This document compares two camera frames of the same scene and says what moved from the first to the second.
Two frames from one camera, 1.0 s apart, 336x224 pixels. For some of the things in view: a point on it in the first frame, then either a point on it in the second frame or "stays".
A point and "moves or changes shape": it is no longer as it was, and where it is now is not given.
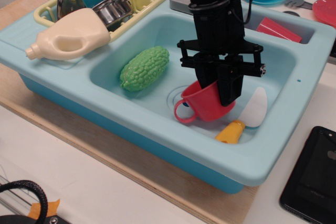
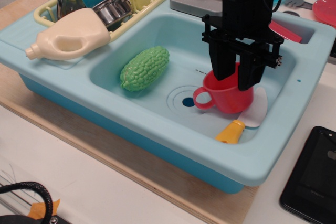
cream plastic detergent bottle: (84, 28) stays
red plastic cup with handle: (206, 103) moves or changes shape
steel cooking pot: (114, 9) stays
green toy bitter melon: (144, 68) stays
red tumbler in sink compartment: (270, 27) stays
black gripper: (220, 9) -> (250, 1)
